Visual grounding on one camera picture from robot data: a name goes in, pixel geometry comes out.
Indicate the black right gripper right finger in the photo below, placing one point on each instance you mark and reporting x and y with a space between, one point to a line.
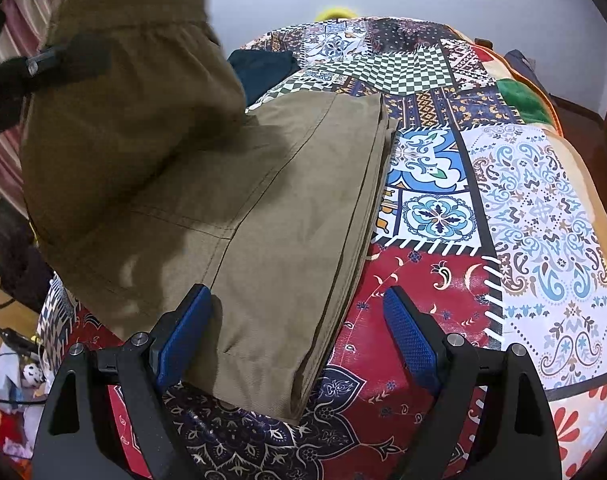
516 436

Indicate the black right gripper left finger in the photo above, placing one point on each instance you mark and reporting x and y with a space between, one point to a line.
78 437

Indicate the khaki cargo pants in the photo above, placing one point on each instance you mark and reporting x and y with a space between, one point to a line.
154 177

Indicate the striped maroon curtain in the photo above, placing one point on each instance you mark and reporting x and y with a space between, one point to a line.
8 110

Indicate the patchwork patterned bedsheet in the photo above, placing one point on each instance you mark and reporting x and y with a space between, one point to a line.
482 228

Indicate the dark navy folded garment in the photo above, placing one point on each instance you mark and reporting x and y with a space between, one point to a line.
261 70

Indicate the yellow round pillow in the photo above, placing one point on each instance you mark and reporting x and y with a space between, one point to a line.
336 13

